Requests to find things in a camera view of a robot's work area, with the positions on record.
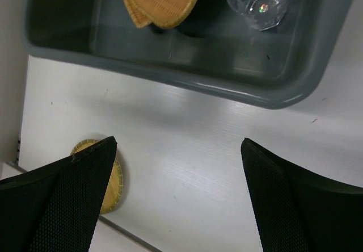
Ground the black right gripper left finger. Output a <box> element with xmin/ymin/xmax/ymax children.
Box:
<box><xmin>1</xmin><ymin>136</ymin><xmax>117</xmax><ymax>251</ymax></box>

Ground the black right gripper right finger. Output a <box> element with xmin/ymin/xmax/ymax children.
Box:
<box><xmin>240</xmin><ymin>138</ymin><xmax>362</xmax><ymax>251</ymax></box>

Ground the round green-rimmed bamboo tray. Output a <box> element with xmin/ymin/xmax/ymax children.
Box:
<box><xmin>70</xmin><ymin>139</ymin><xmax>123</xmax><ymax>215</ymax></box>

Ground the grey plastic bin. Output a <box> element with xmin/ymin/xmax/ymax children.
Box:
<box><xmin>23</xmin><ymin>0</ymin><xmax>352</xmax><ymax>109</ymax></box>

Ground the triangular woven tray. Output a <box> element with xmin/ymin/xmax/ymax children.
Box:
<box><xmin>125</xmin><ymin>2</ymin><xmax>151</xmax><ymax>28</ymax></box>

